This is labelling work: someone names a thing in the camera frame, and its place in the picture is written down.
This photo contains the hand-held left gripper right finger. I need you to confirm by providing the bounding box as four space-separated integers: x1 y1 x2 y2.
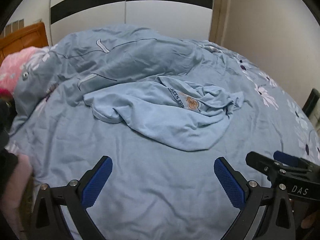
214 157 298 240

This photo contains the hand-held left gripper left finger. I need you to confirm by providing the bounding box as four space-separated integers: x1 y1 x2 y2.
26 156 113 240

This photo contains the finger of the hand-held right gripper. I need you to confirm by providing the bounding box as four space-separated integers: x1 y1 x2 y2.
246 151 320 184
273 150 320 171

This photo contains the light blue printed t-shirt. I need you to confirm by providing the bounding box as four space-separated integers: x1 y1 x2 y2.
83 75 245 152

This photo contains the person's right hand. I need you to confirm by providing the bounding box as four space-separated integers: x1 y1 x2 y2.
301 212 319 229

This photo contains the blue floral bed sheet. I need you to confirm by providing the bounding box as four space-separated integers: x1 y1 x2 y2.
6 39 320 240

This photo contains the black box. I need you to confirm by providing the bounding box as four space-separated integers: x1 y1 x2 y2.
302 87 320 120

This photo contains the dark cloth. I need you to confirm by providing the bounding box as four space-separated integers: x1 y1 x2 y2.
0 97 17 155

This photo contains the pink floral pillow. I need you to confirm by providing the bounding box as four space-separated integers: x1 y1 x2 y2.
0 46 49 98

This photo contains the beige door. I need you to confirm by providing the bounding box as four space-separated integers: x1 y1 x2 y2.
208 0 223 43

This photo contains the wooden headboard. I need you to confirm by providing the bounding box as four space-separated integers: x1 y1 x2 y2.
0 22 50 64

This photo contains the white wardrobe with black stripe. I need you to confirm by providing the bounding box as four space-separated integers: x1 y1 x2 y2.
49 0 216 46

